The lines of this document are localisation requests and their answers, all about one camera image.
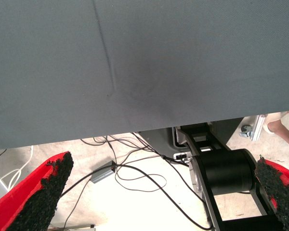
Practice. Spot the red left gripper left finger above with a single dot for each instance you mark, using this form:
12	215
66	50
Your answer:
26	204

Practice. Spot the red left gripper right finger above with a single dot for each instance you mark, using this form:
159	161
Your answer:
279	187

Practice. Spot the silver metal bar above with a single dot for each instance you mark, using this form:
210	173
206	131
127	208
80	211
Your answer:
72	228

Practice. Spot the person's bare leg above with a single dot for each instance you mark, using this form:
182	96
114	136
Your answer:
284	134

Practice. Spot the white shoe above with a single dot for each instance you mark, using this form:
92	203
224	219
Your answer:
266	127

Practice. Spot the aluminium profile bar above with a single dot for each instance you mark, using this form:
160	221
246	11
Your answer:
258	128

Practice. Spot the grey caster wheel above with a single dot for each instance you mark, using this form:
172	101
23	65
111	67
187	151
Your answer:
245	131

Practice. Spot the grey adapter box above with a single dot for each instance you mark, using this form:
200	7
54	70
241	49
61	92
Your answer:
103	172

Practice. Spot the white connector plug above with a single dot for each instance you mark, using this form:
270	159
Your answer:
181	157

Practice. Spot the dark grey base housing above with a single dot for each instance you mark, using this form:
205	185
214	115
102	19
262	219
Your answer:
161	142

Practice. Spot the dark grey table cloth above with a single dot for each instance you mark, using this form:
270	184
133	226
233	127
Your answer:
135	48

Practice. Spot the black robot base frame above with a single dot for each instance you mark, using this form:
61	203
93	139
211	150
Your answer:
228	173

